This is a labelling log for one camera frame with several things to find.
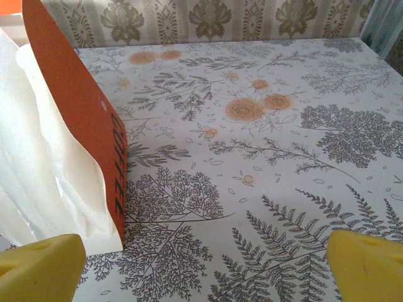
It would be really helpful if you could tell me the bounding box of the floral patterned table cover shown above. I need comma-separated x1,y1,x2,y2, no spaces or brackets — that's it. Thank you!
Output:
0,36,403,302

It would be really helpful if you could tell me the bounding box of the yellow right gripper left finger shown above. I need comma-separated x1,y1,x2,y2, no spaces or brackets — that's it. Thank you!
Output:
0,233,86,302

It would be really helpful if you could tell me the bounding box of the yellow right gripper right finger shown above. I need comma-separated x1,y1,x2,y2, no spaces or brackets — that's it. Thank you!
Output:
326,229,403,302

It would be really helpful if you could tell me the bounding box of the orange coffee filter box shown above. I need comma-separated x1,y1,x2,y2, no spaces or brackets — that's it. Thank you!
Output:
0,0,128,252

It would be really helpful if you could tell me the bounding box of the aluminium frame post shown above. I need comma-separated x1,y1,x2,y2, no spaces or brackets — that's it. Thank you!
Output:
358,0,403,73

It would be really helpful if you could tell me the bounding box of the white paper filter stack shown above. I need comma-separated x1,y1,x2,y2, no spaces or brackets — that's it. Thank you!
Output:
0,28,115,249

